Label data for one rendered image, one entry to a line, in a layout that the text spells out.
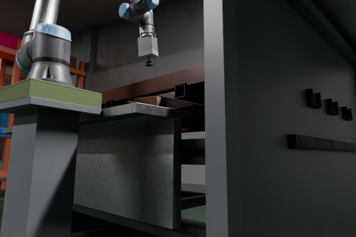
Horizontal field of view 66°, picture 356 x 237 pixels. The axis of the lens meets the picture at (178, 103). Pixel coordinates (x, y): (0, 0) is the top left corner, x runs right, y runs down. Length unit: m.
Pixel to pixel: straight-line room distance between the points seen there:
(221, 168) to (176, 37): 4.35
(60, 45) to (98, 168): 0.55
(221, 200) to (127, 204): 0.70
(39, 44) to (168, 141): 0.52
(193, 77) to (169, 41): 3.86
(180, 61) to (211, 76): 4.06
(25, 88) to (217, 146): 0.59
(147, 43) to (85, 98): 0.62
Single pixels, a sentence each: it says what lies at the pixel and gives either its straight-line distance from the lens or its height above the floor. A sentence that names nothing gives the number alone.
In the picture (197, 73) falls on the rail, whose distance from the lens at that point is 0.93.
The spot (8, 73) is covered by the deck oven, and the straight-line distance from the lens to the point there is 6.35.
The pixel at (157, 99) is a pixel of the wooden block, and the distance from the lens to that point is 0.96.
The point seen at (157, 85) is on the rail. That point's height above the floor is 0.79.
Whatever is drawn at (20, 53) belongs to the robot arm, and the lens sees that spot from 1.15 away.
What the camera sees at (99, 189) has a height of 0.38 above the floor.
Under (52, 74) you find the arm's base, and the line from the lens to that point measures 0.95.
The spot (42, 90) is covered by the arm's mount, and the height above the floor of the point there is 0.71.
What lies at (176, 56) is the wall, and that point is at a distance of 4.60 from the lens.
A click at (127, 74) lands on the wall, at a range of 5.23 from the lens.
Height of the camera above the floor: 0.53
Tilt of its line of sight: 11 degrees up
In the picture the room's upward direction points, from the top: straight up
